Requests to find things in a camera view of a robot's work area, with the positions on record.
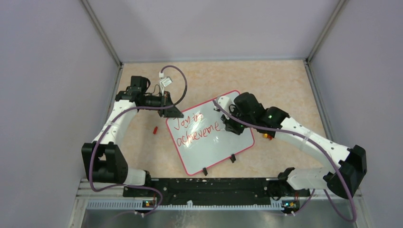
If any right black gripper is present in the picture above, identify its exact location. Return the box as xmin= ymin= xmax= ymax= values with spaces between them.
xmin=221 ymin=105 xmax=254 ymax=135

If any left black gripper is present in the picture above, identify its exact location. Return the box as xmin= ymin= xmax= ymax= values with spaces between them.
xmin=140 ymin=91 xmax=183 ymax=118

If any red green toy car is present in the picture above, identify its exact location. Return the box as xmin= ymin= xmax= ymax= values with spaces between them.
xmin=263 ymin=133 xmax=274 ymax=140

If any pink framed whiteboard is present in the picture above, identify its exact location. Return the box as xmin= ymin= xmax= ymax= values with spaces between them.
xmin=166 ymin=99 xmax=255 ymax=176

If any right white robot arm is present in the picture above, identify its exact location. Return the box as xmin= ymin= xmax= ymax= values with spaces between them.
xmin=213 ymin=92 xmax=367 ymax=199

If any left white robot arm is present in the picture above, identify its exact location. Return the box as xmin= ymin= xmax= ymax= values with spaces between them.
xmin=81 ymin=73 xmax=184 ymax=196

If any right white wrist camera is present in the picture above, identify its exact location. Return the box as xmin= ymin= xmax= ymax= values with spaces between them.
xmin=214 ymin=95 xmax=233 ymax=113

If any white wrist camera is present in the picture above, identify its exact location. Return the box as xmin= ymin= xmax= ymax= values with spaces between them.
xmin=159 ymin=72 xmax=173 ymax=95
xmin=214 ymin=95 xmax=233 ymax=113

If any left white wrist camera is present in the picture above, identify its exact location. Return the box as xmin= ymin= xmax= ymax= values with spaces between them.
xmin=159 ymin=72 xmax=173 ymax=95

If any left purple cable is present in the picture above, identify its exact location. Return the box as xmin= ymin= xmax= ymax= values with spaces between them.
xmin=88 ymin=65 xmax=189 ymax=218

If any whiteboard wire stand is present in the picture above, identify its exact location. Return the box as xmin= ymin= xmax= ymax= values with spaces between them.
xmin=201 ymin=154 xmax=237 ymax=176

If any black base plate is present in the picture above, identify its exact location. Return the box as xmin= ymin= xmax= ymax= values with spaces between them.
xmin=123 ymin=178 xmax=311 ymax=206

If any aluminium frame rail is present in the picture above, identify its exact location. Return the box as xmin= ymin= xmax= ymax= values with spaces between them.
xmin=75 ymin=178 xmax=363 ymax=200

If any white cable duct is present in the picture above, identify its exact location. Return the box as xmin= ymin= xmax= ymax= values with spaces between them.
xmin=86 ymin=199 xmax=283 ymax=210

